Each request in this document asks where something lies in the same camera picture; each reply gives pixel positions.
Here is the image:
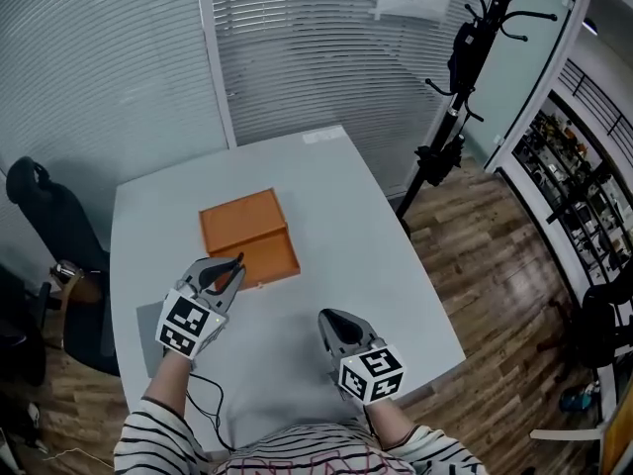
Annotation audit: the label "white door frame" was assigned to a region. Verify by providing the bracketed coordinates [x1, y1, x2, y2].
[483, 0, 600, 173]

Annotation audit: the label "person's left forearm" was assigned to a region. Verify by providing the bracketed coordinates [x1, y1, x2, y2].
[141, 347, 193, 416]

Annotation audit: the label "grey notebook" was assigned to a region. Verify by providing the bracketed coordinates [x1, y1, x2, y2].
[135, 300, 172, 379]

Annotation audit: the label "orange box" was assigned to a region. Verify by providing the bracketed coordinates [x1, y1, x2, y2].
[198, 187, 303, 292]

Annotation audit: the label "black high-back office chair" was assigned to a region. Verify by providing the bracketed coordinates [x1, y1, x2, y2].
[5, 155, 123, 379]

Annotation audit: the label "white window blinds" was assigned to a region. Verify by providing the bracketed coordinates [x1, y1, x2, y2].
[209, 0, 501, 198]
[0, 0, 232, 188]

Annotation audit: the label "black hanging bag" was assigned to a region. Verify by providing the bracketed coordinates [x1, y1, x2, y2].
[446, 19, 495, 94]

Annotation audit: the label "black railing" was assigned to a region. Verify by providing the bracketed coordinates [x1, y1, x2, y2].
[494, 55, 633, 291]

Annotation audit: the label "person's striped shirt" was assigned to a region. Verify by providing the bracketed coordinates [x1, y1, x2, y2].
[113, 395, 490, 475]

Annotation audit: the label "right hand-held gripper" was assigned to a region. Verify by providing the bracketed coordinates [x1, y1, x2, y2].
[316, 307, 407, 407]

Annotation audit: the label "person's right forearm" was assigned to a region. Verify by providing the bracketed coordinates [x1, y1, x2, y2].
[364, 395, 417, 450]

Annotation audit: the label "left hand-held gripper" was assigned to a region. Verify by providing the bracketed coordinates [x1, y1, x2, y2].
[154, 251, 248, 361]

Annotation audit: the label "white table label sticker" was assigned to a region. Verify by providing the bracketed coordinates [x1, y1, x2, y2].
[302, 128, 346, 146]

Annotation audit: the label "brown bag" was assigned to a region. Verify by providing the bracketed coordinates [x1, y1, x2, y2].
[47, 258, 106, 312]

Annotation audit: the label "blue bottle bag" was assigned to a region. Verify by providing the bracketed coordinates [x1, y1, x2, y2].
[558, 382, 603, 414]

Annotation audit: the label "wooden desk with white legs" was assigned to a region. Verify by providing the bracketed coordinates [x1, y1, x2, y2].
[528, 388, 633, 475]

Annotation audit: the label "black coat rack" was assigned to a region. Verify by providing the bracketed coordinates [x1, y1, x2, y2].
[394, 0, 561, 240]

